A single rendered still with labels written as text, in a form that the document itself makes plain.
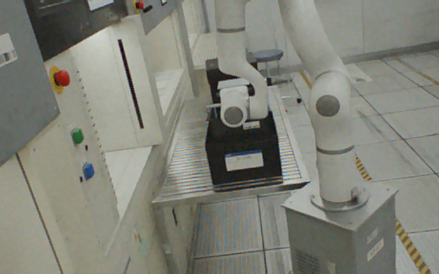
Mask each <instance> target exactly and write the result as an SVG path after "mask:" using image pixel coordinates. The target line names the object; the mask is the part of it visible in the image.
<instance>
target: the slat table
mask: <svg viewBox="0 0 439 274"><path fill-rule="evenodd" d="M268 92H269V105H270V107H271V111H272V113H273V114H274V120H275V124H276V127H277V131H278V137H279V146H280V153H281V166H282V173H283V177H279V176H278V177H277V178H273V177H271V178H265V179H260V180H255V179H254V180H253V181H250V180H248V182H245V181H241V183H239V182H235V183H236V184H233V183H229V184H230V185H228V184H223V186H221V185H217V186H214V185H212V181H211V180H210V179H211V176H210V170H207V169H210V168H209V164H208V161H206V160H208V159H207V155H206V149H205V140H206V131H207V127H208V124H207V123H208V122H209V121H206V118H207V110H206V106H207V105H210V104H211V103H213V102H212V96H211V95H208V96H201V97H197V98H191V99H186V100H185V102H184V104H183V107H182V109H181V112H180V118H179V121H178V124H177V126H176V128H175V131H174V135H173V138H172V141H171V144H170V146H169V151H168V154H167V157H166V160H165V163H164V166H163V168H162V170H161V175H160V177H159V183H158V186H157V187H156V190H155V193H154V197H153V199H152V202H151V204H152V207H153V208H154V215H155V218H156V221H157V224H158V230H159V234H160V237H161V242H162V245H163V244H169V247H170V251H171V253H165V254H166V258H167V266H168V269H169V273H170V274H179V272H178V265H177V262H176V258H175V255H174V250H173V247H172V243H171V240H170V237H169V233H168V227H167V221H166V218H165V214H164V211H163V208H165V207H170V206H182V205H189V204H194V203H196V207H195V213H194V218H193V229H192V235H191V240H190V248H189V253H188V263H187V274H191V270H192V263H193V251H194V245H195V239H196V232H197V226H198V219H199V213H200V202H207V201H213V200H219V199H230V198H236V197H248V196H254V195H260V194H267V193H272V192H283V191H290V193H291V196H292V195H293V194H294V193H293V190H296V189H302V187H305V186H306V185H308V184H309V183H311V178H310V176H309V173H308V171H307V169H306V166H305V163H304V160H303V158H302V153H301V151H300V148H299V146H298V143H297V140H296V138H295V135H294V133H293V131H292V125H291V123H290V120H289V117H288V115H287V113H286V111H285V107H284V104H283V102H282V100H281V95H280V93H279V91H278V86H277V85H273V86H269V87H268ZM283 131H284V132H283ZM189 135H190V136H189ZM286 138H287V139H286ZM190 142H191V143H190ZM284 144H285V145H284ZM190 145H191V146H190ZM202 147H203V148H202ZM190 149H192V150H190ZM285 149H286V150H285ZM185 150H186V151H185ZM202 150H204V151H202ZM191 152H192V153H191ZM289 152H290V153H289ZM193 154H194V155H193ZM181 155H183V156H181ZM288 155H290V156H288ZM176 156H178V157H176ZM189 157H190V158H189ZM292 157H294V158H292ZM184 158H185V159H184ZM203 158H205V159H203ZM287 158H290V159H287ZM187 160H188V161H187ZM294 160H295V161H294ZM181 161H182V162H181ZM288 161H290V162H288ZM175 162H177V163H175ZM189 163H190V164H189ZM183 164H185V165H183ZM204 164H205V165H204ZM294 164H296V165H294ZM178 165H179V166H178ZM289 165H291V166H289ZM182 166H183V167H182ZM203 166H204V167H203ZM176 167H178V168H176ZM291 167H293V168H291ZM171 168H172V169H171ZM191 168H193V169H191ZM287 168H288V169H287ZM186 169H188V170H186ZM180 170H181V171H180ZM175 171H176V172H175ZM293 171H296V172H293ZM190 172H192V173H190ZM288 172H290V173H288ZM180 173H181V174H180ZM174 174H175V175H174ZM297 174H299V175H297ZM190 175H192V176H190ZM292 175H294V176H292ZM180 176H181V177H180ZM173 177H175V178H173ZM198 177H199V178H198ZM296 178H300V179H296ZM180 179H182V180H180ZM174 180H176V181H174ZM279 180H282V181H279ZM168 181H170V182H168ZM272 181H277V182H272ZM187 182H189V183H187ZM181 183H184V184H181ZM207 183H210V184H207ZM260 183H265V184H260ZM175 184H178V185H175ZM254 184H259V185H254ZM170 185H171V186H170ZM249 185H252V186H249ZM177 186H179V187H177ZM231 186H235V187H231ZM171 187H174V188H171ZM225 187H230V188H225ZM166 188H169V189H166ZM220 188H224V189H220ZM186 189H189V190H186ZM214 189H218V190H214ZM180 190H183V191H180ZM208 190H212V191H208ZM175 191H178V192H175ZM202 191H203V192H202ZM184 193H188V194H184ZM179 194H182V195H179ZM172 195H177V196H172ZM167 196H170V197H167Z"/></svg>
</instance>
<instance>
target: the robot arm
mask: <svg viewBox="0 0 439 274"><path fill-rule="evenodd" d="M250 1H252V0H214V6H215V21H216V34H217V46H218V58H219V68H220V71H221V72H222V73H224V74H230V75H236V76H239V77H241V78H244V79H246V80H247V81H249V82H250V83H251V84H252V85H253V87H254V90H255V95H254V96H249V94H250V93H251V92H252V88H248V87H247V86H238V87H232V88H223V89H221V90H220V92H219V93H217V94H216V96H218V97H220V102H221V110H220V118H221V120H222V121H223V122H224V124H225V125H227V126H230V127H238V126H240V125H242V124H243V123H244V122H245V121H246V120H254V119H263V118H265V117H266V116H267V115H268V113H269V92H268V87H267V84H266V83H265V80H264V78H263V77H262V75H261V74H260V73H259V72H258V71H257V70H256V69H255V68H254V67H252V66H251V64H250V63H248V62H247V60H246V20H245V6H246V4H247V3H248V2H250ZM278 6H279V8H280V12H281V16H282V22H283V24H284V26H285V30H286V32H287V34H288V36H289V37H290V40H291V42H292V46H293V48H294V49H295V51H296V52H297V54H298V57H299V58H300V60H301V61H302V63H303V64H304V66H305V68H306V70H307V72H308V73H309V76H310V78H311V83H312V89H311V92H310V95H309V104H308V106H309V115H310V119H311V124H312V128H313V131H314V135H315V144H316V152H317V161H318V178H319V185H317V186H315V187H313V188H312V190H311V193H310V199H311V202H312V204H313V205H315V206H316V207H317V208H322V209H324V210H326V211H332V212H345V211H349V210H356V209H357V208H359V207H361V206H363V205H364V204H365V203H366V202H367V201H368V198H369V194H368V190H367V188H365V187H364V186H362V185H360V184H358V183H357V177H356V146H355V131H354V126H353V121H352V112H351V97H352V90H353V84H352V80H351V77H350V74H349V72H348V71H347V70H346V68H345V66H344V63H343V62H342V61H341V59H340V58H339V56H338V55H337V52H336V51H335V49H334V48H333V46H332V44H331V42H330V40H329V39H328V37H327V35H326V33H325V31H324V26H323V24H322V21H321V19H320V17H319V15H318V12H317V9H316V7H315V3H314V0H278Z"/></svg>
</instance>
